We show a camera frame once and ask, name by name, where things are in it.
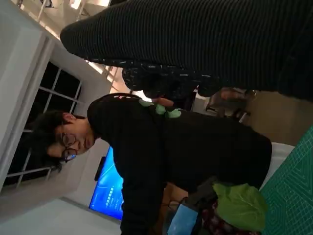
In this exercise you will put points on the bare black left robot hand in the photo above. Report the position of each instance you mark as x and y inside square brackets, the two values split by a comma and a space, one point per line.
[183, 218]

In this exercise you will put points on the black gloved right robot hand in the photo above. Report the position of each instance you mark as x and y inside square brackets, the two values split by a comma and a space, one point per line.
[195, 36]

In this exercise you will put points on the red toy grape bunch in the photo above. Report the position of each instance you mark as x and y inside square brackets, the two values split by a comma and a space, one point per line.
[239, 205]

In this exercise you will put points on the person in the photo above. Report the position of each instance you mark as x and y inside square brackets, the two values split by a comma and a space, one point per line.
[195, 147]

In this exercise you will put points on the green leafy toy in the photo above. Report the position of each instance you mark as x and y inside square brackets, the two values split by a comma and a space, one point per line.
[161, 109]

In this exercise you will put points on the blue lit monitor screen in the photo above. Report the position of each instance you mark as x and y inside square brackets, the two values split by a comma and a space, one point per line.
[105, 191]

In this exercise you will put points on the green cutting mat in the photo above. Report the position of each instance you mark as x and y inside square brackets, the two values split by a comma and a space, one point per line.
[293, 191]

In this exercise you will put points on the white framed window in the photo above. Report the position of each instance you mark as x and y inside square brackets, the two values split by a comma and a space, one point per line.
[61, 85]

